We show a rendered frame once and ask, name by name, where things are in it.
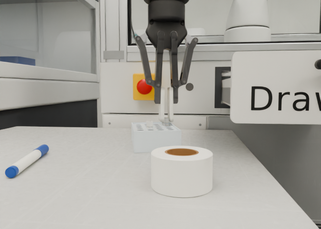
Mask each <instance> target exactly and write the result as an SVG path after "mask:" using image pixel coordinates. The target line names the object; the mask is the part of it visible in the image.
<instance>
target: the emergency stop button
mask: <svg viewBox="0 0 321 229"><path fill-rule="evenodd" d="M137 90H138V92H139V93H141V94H143V95H146V94H148V93H150V92H151V90H152V86H150V85H147V84H146V81H145V79H142V80H140V81H139V82H138V83H137Z"/></svg>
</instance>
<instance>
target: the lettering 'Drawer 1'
mask: <svg viewBox="0 0 321 229"><path fill-rule="evenodd" d="M255 89H263V90H265V91H266V92H267V93H268V103H267V105H266V106H264V107H261V108H255ZM284 95H290V92H285V93H283V94H282V92H279V93H278V110H281V105H282V98H283V96H284ZM296 95H304V96H305V97H306V99H297V100H295V101H294V102H293V108H294V109H295V110H296V111H303V110H304V109H306V111H309V100H310V99H309V95H308V94H307V93H305V92H297V93H295V95H294V96H296ZM316 97H317V101H318V105H319V109H320V111H321V99H320V95H319V92H316ZM301 101H305V102H306V105H305V107H303V108H301V109H299V108H297V107H296V104H297V102H301ZM271 103H272V93H271V91H270V90H269V89H268V88H267V87H259V86H252V91H251V110H264V109H267V108H269V107H270V105H271Z"/></svg>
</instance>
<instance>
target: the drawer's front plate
mask: <svg viewBox="0 0 321 229"><path fill-rule="evenodd" d="M319 59H321V50H302V51H239V52H235V53H234V54H233V55H232V57H231V92H230V119H231V121H232V122H234V123H255V124H319V125H321V111H320V109H319V105H318V101H317V97H316V92H319V95H320V99H321V69H316V68H315V66H314V64H315V62H316V61H317V60H319ZM252 86H259V87H267V88H268V89H269V90H270V91H271V93H272V103H271V105H270V107H269V108H267V109H264V110H251V91H252ZM279 92H282V94H283V93H285V92H290V95H284V96H283V98H282V105H281V110H278V93H279ZM297 92H305V93H307V94H308V95H309V99H310V100H309V111H306V109H304V110H303V111H296V110H295V109H294V108H293V102H294V101H295V100H297V99H306V97H305V96H304V95H296V96H294V95H295V93H297ZM267 103H268V93H267V92H266V91H265V90H263V89H255V108H261V107H264V106H266V105H267Z"/></svg>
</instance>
